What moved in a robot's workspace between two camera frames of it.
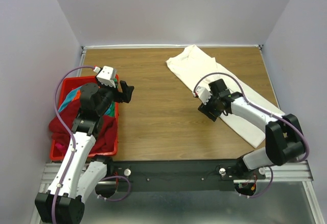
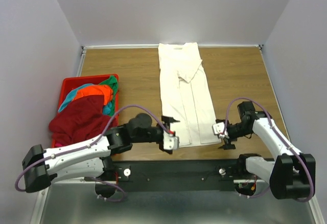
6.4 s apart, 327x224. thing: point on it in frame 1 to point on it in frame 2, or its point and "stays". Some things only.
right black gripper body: x=212 y=106 to x=234 y=131
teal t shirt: x=69 y=97 stays
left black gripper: x=125 y=96 to x=167 y=121
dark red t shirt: x=61 y=133 stays
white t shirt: x=200 y=69 to x=185 y=95
